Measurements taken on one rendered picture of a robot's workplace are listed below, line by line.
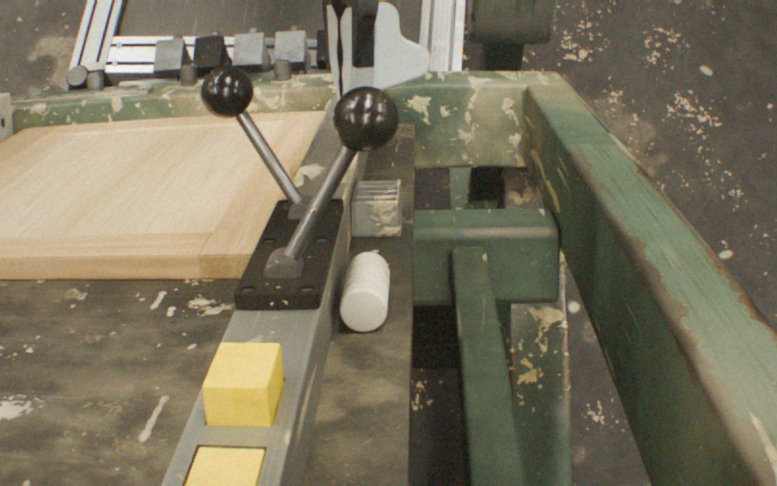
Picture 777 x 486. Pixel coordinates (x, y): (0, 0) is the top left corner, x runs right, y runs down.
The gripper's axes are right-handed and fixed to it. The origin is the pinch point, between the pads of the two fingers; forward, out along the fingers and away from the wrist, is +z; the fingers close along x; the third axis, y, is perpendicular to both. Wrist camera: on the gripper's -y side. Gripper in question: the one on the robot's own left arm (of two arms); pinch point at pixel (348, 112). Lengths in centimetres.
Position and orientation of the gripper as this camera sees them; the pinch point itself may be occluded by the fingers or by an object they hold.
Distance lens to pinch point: 71.1
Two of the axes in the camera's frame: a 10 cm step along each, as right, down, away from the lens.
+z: 0.3, 9.5, 3.1
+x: -3.2, -2.8, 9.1
